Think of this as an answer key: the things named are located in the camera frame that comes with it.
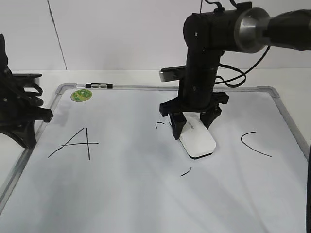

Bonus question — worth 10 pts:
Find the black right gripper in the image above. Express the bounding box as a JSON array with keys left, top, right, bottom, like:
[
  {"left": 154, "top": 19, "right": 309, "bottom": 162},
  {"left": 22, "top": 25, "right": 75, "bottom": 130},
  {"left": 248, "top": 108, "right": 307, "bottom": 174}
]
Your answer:
[{"left": 159, "top": 62, "right": 229, "bottom": 140}]

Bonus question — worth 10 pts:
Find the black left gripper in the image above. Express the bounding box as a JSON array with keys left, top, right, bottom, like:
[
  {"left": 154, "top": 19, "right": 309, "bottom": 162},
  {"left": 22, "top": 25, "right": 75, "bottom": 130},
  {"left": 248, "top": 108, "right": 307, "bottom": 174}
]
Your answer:
[{"left": 0, "top": 69, "right": 53, "bottom": 148}]

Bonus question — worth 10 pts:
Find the white board eraser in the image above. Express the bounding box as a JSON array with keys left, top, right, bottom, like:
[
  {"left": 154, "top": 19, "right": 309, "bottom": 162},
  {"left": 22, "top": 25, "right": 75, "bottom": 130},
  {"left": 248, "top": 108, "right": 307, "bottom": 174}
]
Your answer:
[{"left": 179, "top": 113, "right": 216, "bottom": 160}]

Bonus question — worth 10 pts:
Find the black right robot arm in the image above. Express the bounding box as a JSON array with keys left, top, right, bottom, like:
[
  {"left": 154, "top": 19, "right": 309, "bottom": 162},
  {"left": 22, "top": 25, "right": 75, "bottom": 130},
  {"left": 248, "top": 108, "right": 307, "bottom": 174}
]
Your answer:
[{"left": 159, "top": 2, "right": 311, "bottom": 139}]

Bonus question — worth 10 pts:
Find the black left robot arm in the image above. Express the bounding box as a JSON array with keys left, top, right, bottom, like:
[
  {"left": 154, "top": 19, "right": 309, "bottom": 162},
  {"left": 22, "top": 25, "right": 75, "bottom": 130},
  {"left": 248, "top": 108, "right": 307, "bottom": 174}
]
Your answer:
[{"left": 0, "top": 34, "right": 53, "bottom": 148}]

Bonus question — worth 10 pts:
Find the round green magnet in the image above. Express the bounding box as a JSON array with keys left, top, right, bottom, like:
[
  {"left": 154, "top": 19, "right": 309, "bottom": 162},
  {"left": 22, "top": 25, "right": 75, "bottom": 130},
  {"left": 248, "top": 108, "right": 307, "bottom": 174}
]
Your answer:
[{"left": 70, "top": 89, "right": 92, "bottom": 102}]

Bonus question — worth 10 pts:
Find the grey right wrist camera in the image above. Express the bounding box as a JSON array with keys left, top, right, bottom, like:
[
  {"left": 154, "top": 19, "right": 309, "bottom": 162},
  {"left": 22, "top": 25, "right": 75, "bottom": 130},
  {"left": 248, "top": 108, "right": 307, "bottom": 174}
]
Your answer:
[{"left": 159, "top": 66, "right": 186, "bottom": 83}]

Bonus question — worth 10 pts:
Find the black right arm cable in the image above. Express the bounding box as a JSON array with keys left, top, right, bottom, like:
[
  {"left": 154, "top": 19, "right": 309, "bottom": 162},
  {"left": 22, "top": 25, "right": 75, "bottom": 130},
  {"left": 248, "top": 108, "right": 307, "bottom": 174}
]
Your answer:
[{"left": 204, "top": 0, "right": 271, "bottom": 88}]

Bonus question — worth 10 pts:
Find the white board with grey frame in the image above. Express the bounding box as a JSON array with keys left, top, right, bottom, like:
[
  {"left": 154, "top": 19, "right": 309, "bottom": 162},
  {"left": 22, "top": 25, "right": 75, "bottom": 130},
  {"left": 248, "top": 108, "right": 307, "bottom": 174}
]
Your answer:
[{"left": 0, "top": 84, "right": 308, "bottom": 233}]

